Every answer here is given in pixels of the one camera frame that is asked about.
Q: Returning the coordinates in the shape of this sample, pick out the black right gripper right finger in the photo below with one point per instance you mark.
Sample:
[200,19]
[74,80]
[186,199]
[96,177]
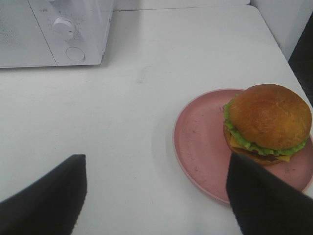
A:
[263,204]

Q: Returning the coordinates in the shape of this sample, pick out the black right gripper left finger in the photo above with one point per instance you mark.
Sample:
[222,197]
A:
[49,206]

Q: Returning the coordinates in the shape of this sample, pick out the round white door button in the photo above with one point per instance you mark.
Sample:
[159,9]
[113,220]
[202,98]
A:
[75,54]

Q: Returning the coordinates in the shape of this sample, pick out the white lower microwave knob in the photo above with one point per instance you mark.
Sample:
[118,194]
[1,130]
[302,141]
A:
[65,27]

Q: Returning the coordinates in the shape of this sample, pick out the white microwave oven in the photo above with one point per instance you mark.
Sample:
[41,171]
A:
[44,33]

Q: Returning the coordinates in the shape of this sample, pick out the burger with lettuce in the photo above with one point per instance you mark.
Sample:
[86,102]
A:
[268,123]

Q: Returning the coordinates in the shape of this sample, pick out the pink round plate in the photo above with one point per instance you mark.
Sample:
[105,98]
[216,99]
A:
[203,154]

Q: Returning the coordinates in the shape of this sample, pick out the white microwave door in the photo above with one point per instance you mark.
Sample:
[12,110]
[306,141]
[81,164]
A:
[22,43]

